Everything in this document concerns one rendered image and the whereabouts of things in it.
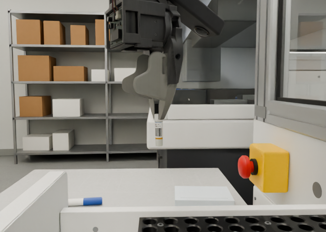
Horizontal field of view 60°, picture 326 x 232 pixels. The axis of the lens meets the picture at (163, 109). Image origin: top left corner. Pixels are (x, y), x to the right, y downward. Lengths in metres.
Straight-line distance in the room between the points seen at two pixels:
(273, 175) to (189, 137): 0.51
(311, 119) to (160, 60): 0.24
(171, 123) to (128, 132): 3.43
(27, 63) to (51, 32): 0.53
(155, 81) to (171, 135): 0.61
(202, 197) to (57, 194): 0.41
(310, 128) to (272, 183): 0.12
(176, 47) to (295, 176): 0.28
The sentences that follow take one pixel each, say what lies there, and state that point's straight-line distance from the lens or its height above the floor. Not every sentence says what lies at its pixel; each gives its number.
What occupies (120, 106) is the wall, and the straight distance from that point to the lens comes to 4.34.
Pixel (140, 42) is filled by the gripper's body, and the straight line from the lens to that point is 0.36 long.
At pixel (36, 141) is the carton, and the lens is 4.25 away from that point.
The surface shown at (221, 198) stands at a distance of 0.65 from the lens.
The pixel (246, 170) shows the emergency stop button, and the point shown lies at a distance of 0.51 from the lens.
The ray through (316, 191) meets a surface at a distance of 0.46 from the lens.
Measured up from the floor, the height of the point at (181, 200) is 0.78.
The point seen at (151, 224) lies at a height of 0.89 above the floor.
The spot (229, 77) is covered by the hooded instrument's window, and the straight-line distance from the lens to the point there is 1.01.
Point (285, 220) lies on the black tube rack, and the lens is 0.29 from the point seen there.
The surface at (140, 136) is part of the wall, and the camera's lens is 4.39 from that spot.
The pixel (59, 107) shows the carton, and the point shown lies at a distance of 4.00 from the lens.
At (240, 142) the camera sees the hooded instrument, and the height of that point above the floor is 0.83.
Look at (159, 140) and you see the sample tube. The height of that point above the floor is 0.94.
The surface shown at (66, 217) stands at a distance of 0.31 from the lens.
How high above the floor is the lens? 1.02
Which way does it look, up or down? 5 degrees down
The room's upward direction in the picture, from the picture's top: straight up
